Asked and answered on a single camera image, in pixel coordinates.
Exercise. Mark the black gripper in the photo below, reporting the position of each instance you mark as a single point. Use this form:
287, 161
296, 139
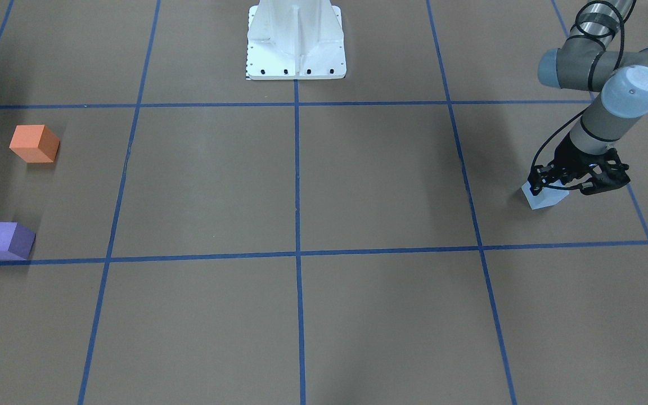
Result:
570, 154

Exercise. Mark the light blue foam block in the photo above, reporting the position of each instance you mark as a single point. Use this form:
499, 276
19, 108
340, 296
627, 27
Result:
545, 198

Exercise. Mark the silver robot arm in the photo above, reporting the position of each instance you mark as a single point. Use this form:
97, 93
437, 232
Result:
593, 59

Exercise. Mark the orange foam block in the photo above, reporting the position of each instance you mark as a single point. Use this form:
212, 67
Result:
35, 144

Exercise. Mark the purple foam block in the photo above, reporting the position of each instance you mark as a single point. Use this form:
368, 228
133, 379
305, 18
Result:
16, 241

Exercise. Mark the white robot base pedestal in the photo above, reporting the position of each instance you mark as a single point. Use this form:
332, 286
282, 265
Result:
295, 40

